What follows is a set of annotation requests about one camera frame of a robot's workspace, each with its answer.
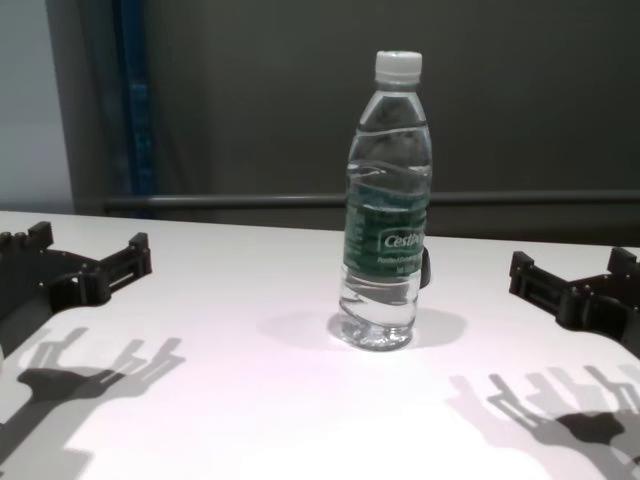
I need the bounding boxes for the clear water bottle green label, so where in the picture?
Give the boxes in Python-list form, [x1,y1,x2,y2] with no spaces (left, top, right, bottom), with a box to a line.
[338,49,434,353]

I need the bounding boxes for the green YES push button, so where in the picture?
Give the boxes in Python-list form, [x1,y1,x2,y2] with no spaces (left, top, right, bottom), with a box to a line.
[418,245,434,290]

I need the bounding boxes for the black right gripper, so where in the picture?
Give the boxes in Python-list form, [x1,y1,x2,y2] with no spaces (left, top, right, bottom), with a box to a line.
[508,247,640,359]

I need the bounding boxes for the blue upright metal post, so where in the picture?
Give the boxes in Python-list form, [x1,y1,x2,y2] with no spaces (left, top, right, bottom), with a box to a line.
[113,0,156,194]

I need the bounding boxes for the grey horizontal metal rail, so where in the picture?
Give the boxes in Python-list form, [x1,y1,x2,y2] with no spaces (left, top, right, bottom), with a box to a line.
[103,192,640,209]

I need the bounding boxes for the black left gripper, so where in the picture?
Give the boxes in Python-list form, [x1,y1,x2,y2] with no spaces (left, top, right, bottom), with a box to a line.
[0,222,154,326]

